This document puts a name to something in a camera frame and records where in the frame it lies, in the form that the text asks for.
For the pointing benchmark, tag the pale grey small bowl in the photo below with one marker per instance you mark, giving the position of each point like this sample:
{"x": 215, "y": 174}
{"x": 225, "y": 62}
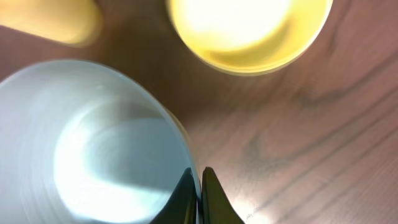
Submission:
{"x": 83, "y": 143}

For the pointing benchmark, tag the yellow small bowl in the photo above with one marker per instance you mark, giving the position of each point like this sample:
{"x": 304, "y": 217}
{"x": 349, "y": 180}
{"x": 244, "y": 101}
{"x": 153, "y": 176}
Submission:
{"x": 248, "y": 37}

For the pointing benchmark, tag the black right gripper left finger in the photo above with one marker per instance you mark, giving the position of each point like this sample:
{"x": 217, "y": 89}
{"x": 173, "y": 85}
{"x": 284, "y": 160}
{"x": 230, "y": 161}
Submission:
{"x": 181, "y": 207}

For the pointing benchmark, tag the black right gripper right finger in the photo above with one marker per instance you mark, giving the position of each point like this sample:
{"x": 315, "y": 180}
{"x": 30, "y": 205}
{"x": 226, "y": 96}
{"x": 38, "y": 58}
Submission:
{"x": 216, "y": 207}

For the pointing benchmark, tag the yellow plastic cup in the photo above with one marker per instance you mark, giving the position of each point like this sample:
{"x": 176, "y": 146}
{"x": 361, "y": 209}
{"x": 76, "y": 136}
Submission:
{"x": 72, "y": 22}

